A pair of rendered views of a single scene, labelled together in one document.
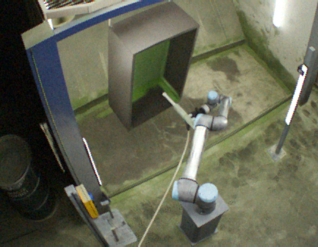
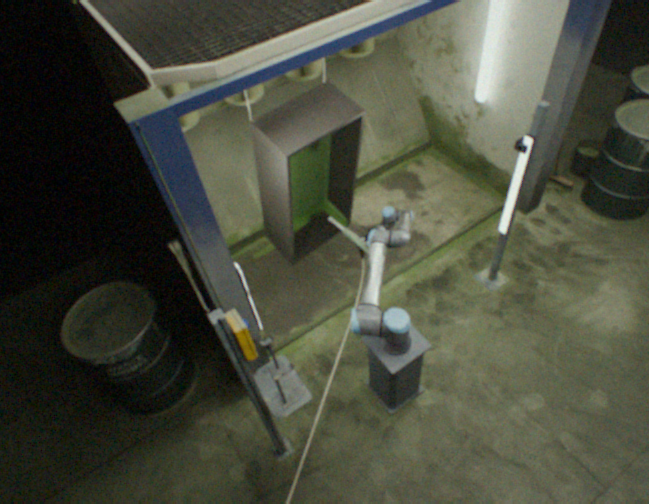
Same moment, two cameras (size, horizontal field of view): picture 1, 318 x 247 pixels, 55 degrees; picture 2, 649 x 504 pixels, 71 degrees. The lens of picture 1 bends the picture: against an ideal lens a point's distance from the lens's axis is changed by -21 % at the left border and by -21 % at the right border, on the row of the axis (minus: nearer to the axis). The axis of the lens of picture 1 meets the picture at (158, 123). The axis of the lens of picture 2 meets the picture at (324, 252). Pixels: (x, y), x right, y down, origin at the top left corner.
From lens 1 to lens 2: 0.30 m
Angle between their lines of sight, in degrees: 5
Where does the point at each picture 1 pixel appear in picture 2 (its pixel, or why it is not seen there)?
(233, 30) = (413, 130)
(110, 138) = (271, 280)
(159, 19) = (313, 109)
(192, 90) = (363, 216)
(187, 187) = (369, 314)
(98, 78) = (249, 210)
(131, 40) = (282, 139)
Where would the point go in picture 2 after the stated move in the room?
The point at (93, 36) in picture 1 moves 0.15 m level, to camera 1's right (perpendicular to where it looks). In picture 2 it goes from (233, 153) to (250, 151)
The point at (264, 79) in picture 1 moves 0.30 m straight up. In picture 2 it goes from (460, 188) to (464, 164)
